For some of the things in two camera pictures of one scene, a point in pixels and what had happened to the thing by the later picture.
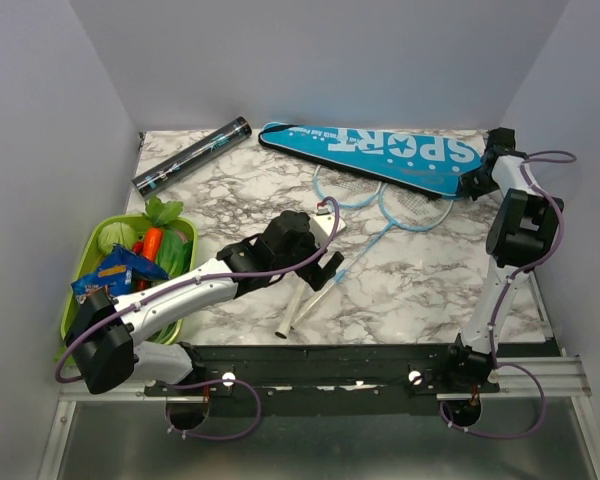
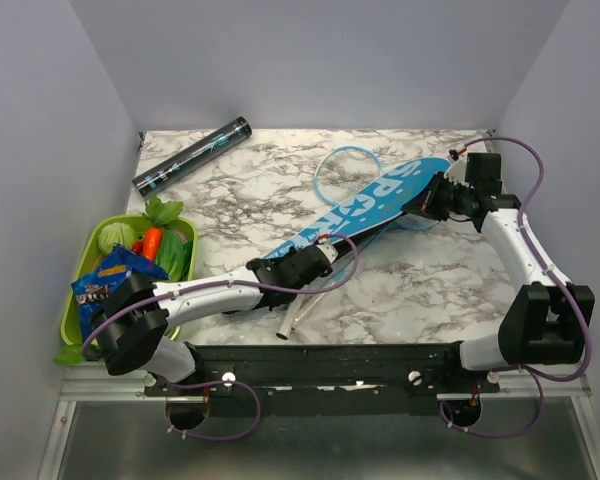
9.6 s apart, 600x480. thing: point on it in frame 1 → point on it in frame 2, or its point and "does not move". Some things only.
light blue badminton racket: x=347 y=189 does not move
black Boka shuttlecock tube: x=191 y=156 does not move
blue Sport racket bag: x=433 y=167 → x=388 y=201
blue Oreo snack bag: x=116 y=272 does not move
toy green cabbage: x=116 y=233 does not move
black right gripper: x=468 y=191 → x=427 y=206
